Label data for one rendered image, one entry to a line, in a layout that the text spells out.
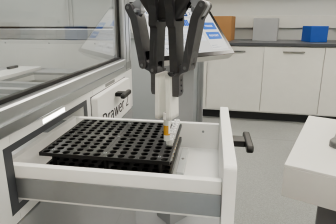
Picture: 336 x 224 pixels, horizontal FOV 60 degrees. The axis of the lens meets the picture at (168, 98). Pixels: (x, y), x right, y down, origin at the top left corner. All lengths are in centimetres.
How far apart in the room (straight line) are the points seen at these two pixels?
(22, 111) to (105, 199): 19
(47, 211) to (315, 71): 321
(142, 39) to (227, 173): 23
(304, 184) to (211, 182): 27
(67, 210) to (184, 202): 34
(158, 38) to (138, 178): 21
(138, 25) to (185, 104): 107
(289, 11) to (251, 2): 49
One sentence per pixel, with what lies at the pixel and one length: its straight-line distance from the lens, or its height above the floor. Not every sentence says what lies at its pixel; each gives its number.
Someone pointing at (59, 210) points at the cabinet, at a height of 74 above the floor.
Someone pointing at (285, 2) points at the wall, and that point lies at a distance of 414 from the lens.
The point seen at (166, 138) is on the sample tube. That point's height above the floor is 93.
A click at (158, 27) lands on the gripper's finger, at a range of 43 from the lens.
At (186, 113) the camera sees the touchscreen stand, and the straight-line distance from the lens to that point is 150.
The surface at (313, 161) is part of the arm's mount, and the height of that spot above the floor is 83.
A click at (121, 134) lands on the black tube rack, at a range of 58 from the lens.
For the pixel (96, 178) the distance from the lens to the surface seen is 47.
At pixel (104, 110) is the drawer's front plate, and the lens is 80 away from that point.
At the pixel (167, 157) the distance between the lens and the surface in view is 48.
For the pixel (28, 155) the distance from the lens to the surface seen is 58.
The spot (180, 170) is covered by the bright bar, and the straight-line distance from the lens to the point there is 55.
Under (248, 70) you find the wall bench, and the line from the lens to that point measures 342.
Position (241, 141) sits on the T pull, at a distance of 53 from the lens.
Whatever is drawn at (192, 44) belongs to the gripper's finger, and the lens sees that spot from 40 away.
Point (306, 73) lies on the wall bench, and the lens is 352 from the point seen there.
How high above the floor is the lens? 111
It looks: 14 degrees down
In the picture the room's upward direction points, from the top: straight up
